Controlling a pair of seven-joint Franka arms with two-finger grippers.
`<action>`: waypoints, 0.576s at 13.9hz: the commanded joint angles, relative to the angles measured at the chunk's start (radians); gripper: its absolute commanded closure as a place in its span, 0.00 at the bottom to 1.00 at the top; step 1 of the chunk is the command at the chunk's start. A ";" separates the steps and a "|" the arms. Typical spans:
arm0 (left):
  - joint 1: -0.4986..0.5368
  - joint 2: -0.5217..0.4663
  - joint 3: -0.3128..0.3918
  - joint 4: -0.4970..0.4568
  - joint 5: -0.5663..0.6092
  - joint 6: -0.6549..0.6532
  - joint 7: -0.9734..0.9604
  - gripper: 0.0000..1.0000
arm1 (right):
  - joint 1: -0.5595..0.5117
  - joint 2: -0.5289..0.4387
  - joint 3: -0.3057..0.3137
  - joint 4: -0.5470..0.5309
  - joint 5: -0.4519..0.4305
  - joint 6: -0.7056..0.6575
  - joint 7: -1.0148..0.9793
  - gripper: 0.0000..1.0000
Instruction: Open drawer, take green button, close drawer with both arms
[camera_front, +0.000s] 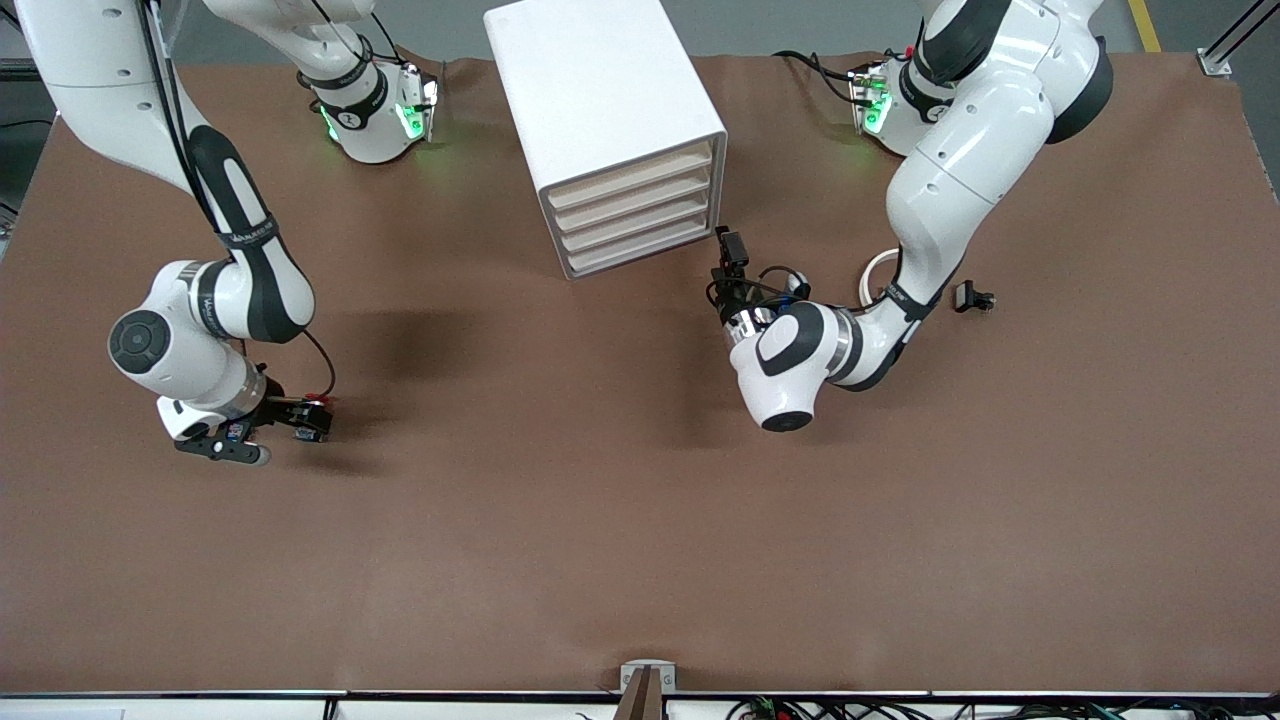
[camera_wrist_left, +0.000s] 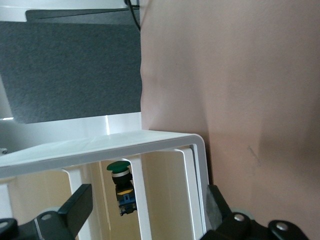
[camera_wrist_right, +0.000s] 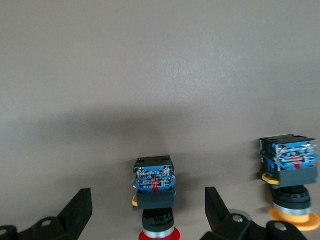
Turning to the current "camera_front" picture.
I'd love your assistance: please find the red push button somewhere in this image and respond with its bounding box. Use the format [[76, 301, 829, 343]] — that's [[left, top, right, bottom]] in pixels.
[[296, 396, 337, 443]]

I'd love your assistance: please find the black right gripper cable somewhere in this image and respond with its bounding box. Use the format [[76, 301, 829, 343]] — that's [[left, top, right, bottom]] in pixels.
[[140, 0, 338, 401]]

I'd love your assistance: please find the tangled black cable bundle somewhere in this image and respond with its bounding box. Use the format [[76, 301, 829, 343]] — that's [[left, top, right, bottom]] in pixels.
[[725, 695, 1280, 720]]

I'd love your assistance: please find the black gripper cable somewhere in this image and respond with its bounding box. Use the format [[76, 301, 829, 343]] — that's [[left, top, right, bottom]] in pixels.
[[140, 0, 338, 401], [705, 265, 801, 311]]

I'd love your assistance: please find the brown table cover sheet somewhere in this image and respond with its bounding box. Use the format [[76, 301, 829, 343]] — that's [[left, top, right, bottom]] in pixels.
[[0, 50, 1280, 696]]

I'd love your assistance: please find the black arm base cable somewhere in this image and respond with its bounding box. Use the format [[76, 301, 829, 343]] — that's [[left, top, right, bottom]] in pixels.
[[773, 48, 863, 106]]

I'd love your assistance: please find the grey metal bracket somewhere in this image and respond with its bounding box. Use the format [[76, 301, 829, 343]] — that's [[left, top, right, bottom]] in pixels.
[[613, 660, 678, 720]]

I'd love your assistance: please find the white curved plastic clamp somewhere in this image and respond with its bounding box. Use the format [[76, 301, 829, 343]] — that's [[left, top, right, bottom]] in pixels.
[[860, 248, 904, 307]]

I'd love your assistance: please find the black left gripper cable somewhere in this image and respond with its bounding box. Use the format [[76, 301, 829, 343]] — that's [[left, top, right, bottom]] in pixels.
[[705, 265, 801, 311]]

